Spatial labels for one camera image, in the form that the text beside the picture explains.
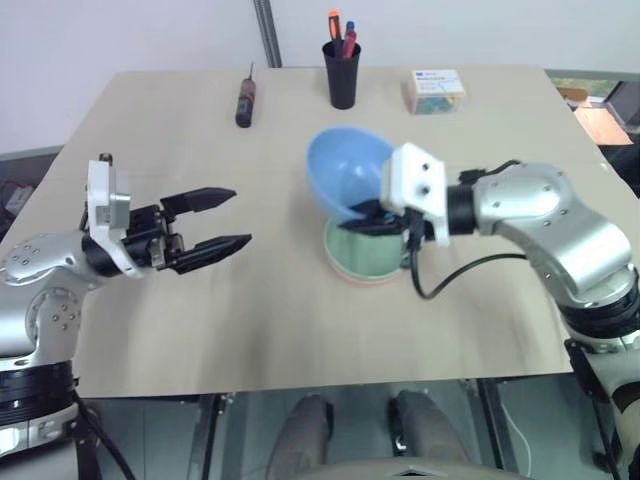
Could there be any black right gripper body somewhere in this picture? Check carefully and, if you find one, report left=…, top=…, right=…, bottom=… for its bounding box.
left=371, top=199, right=435, bottom=247

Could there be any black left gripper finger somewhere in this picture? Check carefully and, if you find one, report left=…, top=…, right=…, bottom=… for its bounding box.
left=174, top=233, right=253, bottom=276
left=159, top=187, right=237, bottom=222

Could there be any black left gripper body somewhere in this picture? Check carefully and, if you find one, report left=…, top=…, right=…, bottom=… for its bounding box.
left=121, top=202, right=186, bottom=272

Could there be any blue bowl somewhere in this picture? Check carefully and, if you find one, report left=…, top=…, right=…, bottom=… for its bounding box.
left=305, top=127, right=397, bottom=224

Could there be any pink bowl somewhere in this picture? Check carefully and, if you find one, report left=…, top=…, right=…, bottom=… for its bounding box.
left=327, top=257, right=402, bottom=288

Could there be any black screwdriver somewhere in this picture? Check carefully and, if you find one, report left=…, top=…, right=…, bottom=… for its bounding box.
left=235, top=61, right=260, bottom=129

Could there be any black pen cup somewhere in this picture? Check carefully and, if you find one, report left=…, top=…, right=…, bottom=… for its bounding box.
left=321, top=40, right=363, bottom=110

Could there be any clear box of coloured pieces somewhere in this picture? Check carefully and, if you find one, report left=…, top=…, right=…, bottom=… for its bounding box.
left=401, top=68, right=470, bottom=117

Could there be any red pen with blue cap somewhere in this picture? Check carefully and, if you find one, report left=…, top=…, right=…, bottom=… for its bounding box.
left=341, top=20, right=360, bottom=60

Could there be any metal table leg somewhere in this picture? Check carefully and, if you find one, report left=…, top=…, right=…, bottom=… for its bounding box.
left=464, top=377, right=517, bottom=472
left=198, top=392, right=237, bottom=480

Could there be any orange and black marker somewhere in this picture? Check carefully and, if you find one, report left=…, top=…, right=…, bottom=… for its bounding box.
left=327, top=10, right=344, bottom=55

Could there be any brown cardboard box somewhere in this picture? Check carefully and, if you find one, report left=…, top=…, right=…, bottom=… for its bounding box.
left=573, top=106, right=635, bottom=147

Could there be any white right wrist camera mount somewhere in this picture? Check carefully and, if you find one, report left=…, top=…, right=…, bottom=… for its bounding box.
left=379, top=142, right=452, bottom=249

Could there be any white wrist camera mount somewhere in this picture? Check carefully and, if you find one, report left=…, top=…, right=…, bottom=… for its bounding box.
left=379, top=142, right=452, bottom=249
left=84, top=153, right=145, bottom=279

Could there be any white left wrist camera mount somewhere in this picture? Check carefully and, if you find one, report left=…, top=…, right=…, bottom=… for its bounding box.
left=84, top=153, right=145, bottom=279

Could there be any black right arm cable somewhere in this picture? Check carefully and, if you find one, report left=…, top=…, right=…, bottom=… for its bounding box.
left=408, top=209, right=529, bottom=300

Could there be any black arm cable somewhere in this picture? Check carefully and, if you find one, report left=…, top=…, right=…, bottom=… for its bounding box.
left=408, top=209, right=529, bottom=300
left=69, top=389, right=137, bottom=480

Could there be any grey metal post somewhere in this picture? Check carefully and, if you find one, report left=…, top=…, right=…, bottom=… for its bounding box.
left=253, top=0, right=283, bottom=69

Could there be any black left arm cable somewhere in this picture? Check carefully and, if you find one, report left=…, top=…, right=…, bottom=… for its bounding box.
left=69, top=389, right=137, bottom=480

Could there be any thin white cable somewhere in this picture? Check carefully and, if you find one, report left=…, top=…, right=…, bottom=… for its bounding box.
left=501, top=398, right=532, bottom=472

